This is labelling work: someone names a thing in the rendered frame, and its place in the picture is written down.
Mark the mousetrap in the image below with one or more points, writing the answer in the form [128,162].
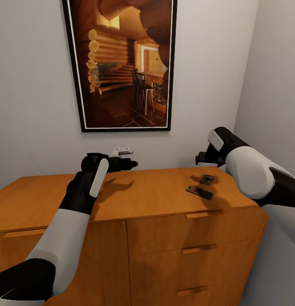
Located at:
[207,179]
[200,192]

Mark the cabinet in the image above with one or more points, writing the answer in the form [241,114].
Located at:
[148,242]

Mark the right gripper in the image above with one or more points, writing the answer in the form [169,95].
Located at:
[208,158]

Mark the picture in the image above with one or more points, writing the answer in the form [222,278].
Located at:
[122,56]

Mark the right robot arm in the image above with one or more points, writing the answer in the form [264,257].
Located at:
[271,186]

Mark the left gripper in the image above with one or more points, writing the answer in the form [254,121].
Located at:
[124,164]

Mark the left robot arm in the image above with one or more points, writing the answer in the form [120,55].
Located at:
[50,267]

